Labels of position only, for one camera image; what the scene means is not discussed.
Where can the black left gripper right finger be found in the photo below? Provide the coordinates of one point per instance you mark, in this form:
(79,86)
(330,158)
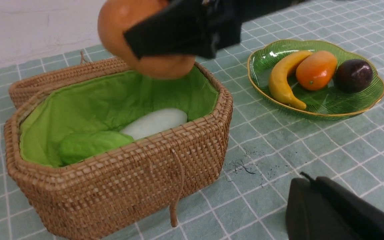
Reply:
(322,209)

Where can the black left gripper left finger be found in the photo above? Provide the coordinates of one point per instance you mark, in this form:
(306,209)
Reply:
(189,27)

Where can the brown potato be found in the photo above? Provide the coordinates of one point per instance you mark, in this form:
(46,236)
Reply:
(117,16)

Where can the yellow banana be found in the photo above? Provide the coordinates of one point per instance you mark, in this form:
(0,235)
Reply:
(278,80)

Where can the white radish with leaves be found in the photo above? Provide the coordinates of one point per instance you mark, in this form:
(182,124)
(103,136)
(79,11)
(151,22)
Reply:
(155,122)

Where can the orange mango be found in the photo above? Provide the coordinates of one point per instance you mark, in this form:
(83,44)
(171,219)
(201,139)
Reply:
(315,72)

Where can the dark purple mangosteen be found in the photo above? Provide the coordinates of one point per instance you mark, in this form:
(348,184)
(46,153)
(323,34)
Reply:
(353,76)

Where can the light green bitter gourd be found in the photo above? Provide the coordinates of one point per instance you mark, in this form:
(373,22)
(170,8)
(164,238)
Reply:
(82,145)

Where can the green checkered tablecloth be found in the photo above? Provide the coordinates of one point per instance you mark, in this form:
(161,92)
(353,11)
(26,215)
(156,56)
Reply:
(266,148)

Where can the green leaf-shaped glass plate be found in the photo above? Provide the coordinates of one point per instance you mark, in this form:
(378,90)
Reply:
(328,103)

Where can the woven wicker basket green lining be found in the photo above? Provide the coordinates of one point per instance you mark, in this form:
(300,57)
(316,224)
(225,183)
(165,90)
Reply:
(103,194)

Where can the woven wicker basket lid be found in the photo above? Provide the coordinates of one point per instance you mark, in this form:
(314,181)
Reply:
(21,91)

